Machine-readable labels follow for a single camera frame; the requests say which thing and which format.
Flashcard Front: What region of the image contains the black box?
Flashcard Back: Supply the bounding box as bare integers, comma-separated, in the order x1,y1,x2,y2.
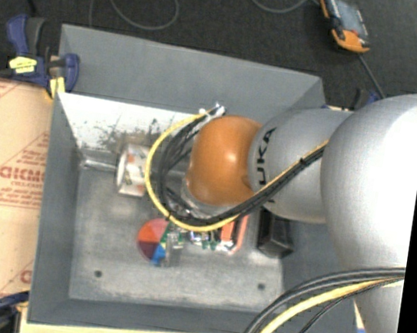
253,207,301,262

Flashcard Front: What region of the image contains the orange rectangular block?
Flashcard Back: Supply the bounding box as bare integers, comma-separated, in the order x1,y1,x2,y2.
217,210,251,259

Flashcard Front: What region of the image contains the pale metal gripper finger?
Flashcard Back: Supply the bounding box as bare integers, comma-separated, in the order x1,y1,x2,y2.
172,240,185,269
161,232,178,268

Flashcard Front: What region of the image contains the grey metal bin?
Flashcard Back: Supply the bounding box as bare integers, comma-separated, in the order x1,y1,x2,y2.
17,23,400,333

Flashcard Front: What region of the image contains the white printed cup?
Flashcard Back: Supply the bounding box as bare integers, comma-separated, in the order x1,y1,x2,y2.
112,142,154,199

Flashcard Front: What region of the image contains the brown cardboard board red print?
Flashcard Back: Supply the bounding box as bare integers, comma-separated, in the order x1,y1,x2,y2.
0,77,62,315

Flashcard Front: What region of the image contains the multicoloured ball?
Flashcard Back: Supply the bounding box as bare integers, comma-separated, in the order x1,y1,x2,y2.
132,215,172,267

